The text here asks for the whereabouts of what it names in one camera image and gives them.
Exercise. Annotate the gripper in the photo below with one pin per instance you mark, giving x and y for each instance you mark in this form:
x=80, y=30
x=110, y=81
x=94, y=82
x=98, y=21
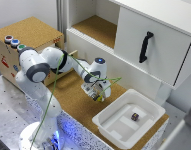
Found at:
x=96, y=88

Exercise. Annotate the yellow block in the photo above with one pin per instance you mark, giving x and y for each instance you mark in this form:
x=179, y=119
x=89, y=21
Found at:
x=101, y=99

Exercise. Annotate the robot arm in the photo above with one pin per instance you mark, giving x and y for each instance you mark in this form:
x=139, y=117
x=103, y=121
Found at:
x=35, y=63

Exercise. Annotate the white cabinet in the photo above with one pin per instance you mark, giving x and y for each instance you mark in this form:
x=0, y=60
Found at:
x=95, y=45

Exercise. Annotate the purple block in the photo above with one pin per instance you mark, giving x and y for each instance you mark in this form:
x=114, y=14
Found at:
x=135, y=116

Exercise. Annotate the white plastic box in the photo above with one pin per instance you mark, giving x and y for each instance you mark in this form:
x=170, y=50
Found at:
x=118, y=128

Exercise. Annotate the white sliding door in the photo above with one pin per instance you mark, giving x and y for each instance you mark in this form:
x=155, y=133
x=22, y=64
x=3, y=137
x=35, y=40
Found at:
x=161, y=50

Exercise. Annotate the green button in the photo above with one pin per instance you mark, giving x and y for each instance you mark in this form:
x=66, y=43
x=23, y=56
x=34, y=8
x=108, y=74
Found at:
x=21, y=47

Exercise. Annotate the wooden drawer box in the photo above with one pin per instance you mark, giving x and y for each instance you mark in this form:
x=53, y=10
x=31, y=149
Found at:
x=31, y=30

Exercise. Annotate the blue button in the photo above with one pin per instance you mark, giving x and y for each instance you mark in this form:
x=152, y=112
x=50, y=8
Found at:
x=15, y=42

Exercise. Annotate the red button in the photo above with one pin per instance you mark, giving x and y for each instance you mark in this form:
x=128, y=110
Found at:
x=8, y=39

